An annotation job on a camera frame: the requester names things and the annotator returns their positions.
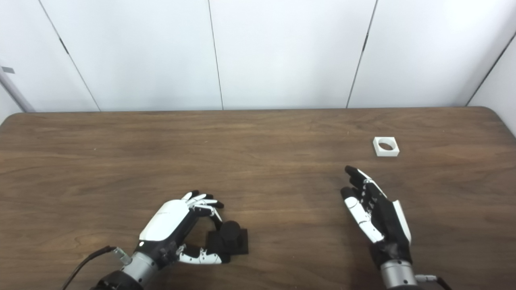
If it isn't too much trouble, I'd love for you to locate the white and black left hand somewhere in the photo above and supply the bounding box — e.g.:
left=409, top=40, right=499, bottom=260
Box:
left=138, top=191, right=230, bottom=268

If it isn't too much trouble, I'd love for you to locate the white and black right hand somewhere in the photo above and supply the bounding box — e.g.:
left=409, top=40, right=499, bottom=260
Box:
left=341, top=166, right=412, bottom=266

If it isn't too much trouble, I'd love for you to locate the white square piece with hole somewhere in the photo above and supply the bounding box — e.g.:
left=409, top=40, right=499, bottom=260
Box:
left=372, top=137, right=400, bottom=157

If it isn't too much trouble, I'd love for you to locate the black peg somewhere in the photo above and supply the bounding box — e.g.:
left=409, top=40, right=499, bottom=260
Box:
left=206, top=220, right=249, bottom=262

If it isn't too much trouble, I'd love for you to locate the grey corner pole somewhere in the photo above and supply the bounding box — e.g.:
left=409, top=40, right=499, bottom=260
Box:
left=0, top=68, right=36, bottom=112

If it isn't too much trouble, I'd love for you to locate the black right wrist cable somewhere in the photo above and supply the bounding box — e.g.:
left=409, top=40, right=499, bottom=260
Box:
left=415, top=275, right=452, bottom=290

